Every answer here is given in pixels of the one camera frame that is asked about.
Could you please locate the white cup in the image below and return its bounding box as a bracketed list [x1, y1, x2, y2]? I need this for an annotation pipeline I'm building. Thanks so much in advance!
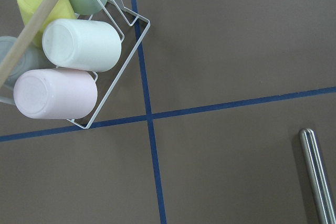
[42, 19, 122, 72]

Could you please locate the pink cup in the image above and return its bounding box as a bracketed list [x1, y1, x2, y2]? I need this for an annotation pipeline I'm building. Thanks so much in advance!
[14, 68, 98, 119]

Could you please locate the grey blue cup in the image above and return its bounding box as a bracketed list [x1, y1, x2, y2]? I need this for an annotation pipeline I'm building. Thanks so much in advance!
[1, 36, 55, 90]

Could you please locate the yellow cup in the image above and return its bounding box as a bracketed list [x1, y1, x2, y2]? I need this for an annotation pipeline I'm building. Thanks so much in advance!
[17, 0, 76, 48]

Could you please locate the white wire cup rack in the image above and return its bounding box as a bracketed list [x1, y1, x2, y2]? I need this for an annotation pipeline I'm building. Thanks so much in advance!
[1, 0, 144, 129]

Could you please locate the wooden rack handle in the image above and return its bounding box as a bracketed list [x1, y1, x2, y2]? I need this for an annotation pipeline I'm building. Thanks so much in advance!
[1, 0, 59, 85]

